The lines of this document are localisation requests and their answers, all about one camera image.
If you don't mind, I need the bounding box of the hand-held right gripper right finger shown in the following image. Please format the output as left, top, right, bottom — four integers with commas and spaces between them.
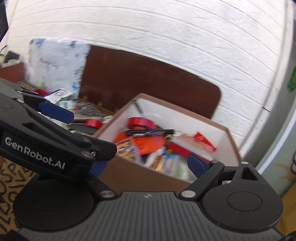
181, 152, 259, 200

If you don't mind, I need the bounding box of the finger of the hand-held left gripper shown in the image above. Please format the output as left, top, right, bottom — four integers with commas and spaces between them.
14, 86, 75, 124
79, 136, 117, 168

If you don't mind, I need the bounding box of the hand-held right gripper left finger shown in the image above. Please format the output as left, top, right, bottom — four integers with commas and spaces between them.
88, 159, 118, 200

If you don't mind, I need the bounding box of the brown box with white inside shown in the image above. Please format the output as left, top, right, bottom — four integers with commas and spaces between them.
92, 93, 243, 193

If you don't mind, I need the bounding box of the large red tape roll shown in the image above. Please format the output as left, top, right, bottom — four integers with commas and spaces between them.
128, 117, 155, 131

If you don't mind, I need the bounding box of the white box with circle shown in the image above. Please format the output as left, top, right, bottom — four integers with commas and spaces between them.
43, 89, 72, 103

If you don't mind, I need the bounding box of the colourful printed packet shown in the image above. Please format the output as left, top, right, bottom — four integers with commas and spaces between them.
117, 139, 139, 160

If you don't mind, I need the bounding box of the small red tape roll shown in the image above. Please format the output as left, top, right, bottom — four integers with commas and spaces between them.
85, 119, 102, 129

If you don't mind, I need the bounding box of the silver tinsel ball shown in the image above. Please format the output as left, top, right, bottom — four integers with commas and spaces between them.
73, 103, 114, 116

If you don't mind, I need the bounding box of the orange plastic item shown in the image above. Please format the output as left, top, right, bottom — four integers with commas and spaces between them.
115, 132, 166, 156

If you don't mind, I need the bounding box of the black pen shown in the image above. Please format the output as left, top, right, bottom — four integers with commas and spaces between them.
125, 129, 174, 138

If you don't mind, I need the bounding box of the white floral bag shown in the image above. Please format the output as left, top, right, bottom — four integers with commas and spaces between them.
28, 38, 91, 93

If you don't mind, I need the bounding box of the brown cardboard box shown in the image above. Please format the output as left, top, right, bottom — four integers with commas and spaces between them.
0, 62, 25, 82

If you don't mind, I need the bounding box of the black box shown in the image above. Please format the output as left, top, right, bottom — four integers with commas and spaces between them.
5, 51, 21, 62

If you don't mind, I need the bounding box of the dark brown wooden board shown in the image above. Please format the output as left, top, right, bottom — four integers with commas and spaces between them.
78, 45, 222, 121

